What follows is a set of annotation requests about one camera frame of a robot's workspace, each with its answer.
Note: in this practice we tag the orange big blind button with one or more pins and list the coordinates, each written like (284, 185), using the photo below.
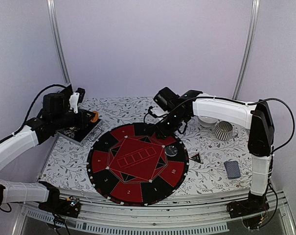
(96, 117)

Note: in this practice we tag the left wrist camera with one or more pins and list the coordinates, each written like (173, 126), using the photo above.
(76, 98)

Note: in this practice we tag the round red black poker mat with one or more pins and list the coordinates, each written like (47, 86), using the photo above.
(128, 165)

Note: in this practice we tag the left aluminium corner post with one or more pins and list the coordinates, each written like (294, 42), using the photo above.
(57, 39)

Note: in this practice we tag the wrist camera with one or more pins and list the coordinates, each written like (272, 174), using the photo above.
(76, 98)
(157, 112)

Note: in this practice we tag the striped grey mug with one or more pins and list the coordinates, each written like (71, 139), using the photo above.
(224, 131)

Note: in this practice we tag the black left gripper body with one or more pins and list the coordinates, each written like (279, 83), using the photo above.
(61, 122)

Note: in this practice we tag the black triangular card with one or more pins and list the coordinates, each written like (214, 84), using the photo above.
(196, 158)

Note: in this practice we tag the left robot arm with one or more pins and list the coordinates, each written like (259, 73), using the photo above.
(33, 132)

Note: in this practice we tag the clear dealer button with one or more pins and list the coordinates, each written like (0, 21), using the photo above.
(171, 151)

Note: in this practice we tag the aluminium poker chip case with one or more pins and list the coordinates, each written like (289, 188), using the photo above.
(72, 133)

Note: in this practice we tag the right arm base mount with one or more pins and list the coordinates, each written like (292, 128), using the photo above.
(253, 204)

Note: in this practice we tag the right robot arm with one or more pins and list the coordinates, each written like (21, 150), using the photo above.
(256, 117)

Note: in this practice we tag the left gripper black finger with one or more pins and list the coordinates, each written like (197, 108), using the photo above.
(88, 125)
(86, 113)

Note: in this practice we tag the right aluminium corner post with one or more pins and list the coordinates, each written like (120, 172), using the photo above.
(248, 46)

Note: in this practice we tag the front aluminium rail frame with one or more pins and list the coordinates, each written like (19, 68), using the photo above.
(201, 214)

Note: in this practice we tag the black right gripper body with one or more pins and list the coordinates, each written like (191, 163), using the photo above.
(175, 122)

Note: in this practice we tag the white ceramic bowl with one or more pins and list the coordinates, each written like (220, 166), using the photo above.
(207, 122)

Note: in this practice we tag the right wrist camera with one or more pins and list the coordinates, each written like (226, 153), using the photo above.
(157, 112)

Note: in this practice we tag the blue card deck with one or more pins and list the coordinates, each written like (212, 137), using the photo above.
(232, 169)

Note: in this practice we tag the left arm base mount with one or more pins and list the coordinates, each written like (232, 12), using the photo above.
(69, 207)

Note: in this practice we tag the aluminium corner post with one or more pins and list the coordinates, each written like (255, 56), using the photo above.
(248, 46)
(57, 39)

